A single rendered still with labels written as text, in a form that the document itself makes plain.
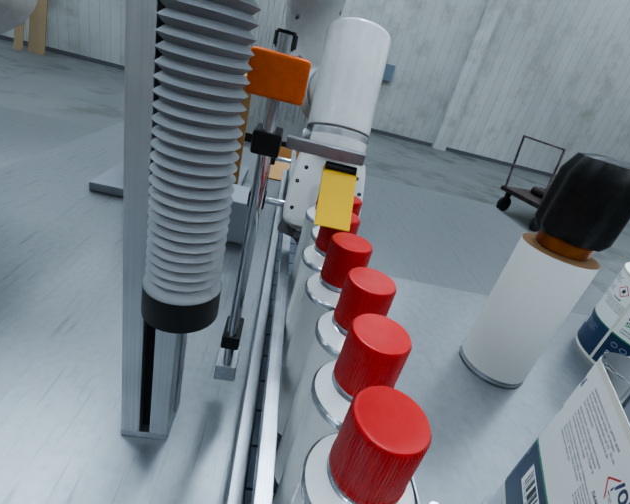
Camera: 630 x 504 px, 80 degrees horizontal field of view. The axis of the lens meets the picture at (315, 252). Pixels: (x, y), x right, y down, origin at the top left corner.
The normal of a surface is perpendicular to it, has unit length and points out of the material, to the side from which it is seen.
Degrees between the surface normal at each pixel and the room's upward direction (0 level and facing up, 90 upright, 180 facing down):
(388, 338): 3
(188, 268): 39
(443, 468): 0
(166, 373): 90
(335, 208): 47
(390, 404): 3
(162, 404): 90
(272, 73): 90
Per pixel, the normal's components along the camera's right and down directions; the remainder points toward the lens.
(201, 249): 0.58, -0.36
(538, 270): -0.71, 0.16
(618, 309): -0.97, -0.23
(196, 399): 0.24, -0.86
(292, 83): 0.03, 0.47
